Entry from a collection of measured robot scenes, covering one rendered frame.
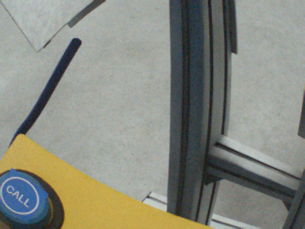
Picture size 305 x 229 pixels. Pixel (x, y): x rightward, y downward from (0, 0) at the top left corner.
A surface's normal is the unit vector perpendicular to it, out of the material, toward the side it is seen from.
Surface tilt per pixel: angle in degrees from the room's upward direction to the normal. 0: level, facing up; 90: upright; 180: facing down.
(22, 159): 0
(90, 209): 0
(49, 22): 55
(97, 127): 0
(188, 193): 90
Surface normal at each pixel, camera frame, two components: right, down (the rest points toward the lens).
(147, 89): 0.00, -0.69
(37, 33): 0.06, 0.20
